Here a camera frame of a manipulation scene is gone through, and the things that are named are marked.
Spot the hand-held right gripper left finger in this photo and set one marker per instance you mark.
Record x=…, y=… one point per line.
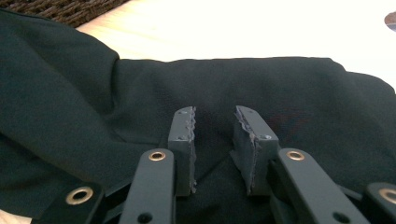
x=182, y=143

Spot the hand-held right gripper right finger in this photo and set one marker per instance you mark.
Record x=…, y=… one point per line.
x=255, y=149

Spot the brown wicker basket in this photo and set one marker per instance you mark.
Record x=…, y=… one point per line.
x=62, y=11

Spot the black pants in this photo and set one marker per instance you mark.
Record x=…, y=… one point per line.
x=93, y=109

